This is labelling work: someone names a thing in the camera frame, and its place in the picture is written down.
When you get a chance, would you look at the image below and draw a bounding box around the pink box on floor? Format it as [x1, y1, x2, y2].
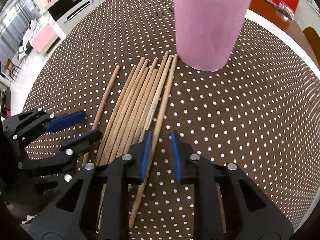
[29, 23, 59, 55]

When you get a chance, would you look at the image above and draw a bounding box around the brown polka dot placemat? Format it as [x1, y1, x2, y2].
[23, 0, 319, 239]

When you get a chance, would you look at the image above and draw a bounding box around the white black sideboard cabinet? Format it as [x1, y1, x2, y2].
[45, 0, 106, 40]

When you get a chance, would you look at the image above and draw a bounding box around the pink cylindrical utensil cup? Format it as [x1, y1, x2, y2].
[174, 0, 252, 72]

